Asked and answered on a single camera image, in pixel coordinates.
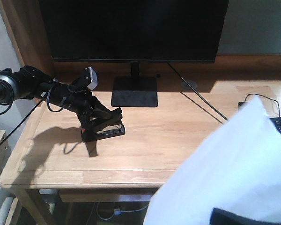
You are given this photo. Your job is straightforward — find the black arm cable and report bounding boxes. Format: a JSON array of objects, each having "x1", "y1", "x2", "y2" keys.
[{"x1": 0, "y1": 100, "x2": 42, "y2": 155}]

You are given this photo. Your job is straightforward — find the black computer mouse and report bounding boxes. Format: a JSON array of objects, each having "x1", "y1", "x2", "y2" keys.
[{"x1": 237, "y1": 102, "x2": 248, "y2": 110}]

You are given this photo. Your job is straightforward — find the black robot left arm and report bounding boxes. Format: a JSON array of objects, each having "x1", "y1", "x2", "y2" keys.
[{"x1": 0, "y1": 66, "x2": 112, "y2": 128}]

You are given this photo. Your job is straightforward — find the white paper sheets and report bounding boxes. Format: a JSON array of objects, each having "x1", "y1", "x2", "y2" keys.
[{"x1": 144, "y1": 97, "x2": 281, "y2": 225}]

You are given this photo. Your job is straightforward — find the wooden desk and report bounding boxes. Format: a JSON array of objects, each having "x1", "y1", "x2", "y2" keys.
[{"x1": 0, "y1": 0, "x2": 281, "y2": 225}]

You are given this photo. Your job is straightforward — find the wrist camera box white face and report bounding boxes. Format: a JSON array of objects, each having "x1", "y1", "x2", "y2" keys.
[{"x1": 78, "y1": 67, "x2": 98, "y2": 90}]

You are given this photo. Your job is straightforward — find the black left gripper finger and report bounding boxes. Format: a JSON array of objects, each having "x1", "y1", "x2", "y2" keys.
[{"x1": 91, "y1": 97, "x2": 111, "y2": 119}]

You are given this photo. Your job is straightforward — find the black computer monitor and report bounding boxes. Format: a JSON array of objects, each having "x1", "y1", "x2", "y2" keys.
[{"x1": 39, "y1": 0, "x2": 229, "y2": 107}]

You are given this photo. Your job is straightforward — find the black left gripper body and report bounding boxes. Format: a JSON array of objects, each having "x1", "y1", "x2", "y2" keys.
[{"x1": 65, "y1": 84, "x2": 96, "y2": 127}]

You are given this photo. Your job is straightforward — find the black stapler with orange button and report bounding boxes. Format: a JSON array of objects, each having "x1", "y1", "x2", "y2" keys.
[{"x1": 79, "y1": 108, "x2": 125, "y2": 143}]

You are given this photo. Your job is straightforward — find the black monitor cable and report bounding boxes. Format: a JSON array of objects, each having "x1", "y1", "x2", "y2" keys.
[{"x1": 167, "y1": 62, "x2": 230, "y2": 122}]

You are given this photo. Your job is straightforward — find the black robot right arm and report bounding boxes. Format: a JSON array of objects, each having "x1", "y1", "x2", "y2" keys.
[{"x1": 209, "y1": 208, "x2": 281, "y2": 225}]

